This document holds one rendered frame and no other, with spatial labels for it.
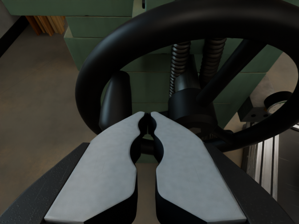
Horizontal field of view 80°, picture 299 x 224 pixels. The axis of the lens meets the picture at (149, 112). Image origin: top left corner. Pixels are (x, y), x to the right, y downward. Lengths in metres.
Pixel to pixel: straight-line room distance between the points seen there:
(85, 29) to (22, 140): 1.05
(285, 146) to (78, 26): 0.99
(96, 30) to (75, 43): 0.06
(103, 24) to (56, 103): 1.07
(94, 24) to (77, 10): 0.03
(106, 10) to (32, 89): 1.27
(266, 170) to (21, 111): 1.44
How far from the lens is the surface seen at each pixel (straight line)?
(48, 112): 1.36
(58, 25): 1.93
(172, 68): 0.26
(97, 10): 0.35
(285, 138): 1.11
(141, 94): 0.49
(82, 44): 0.40
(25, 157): 1.28
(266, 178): 0.94
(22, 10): 0.40
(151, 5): 0.23
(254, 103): 0.56
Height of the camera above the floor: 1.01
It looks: 58 degrees down
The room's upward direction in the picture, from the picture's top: 1 degrees clockwise
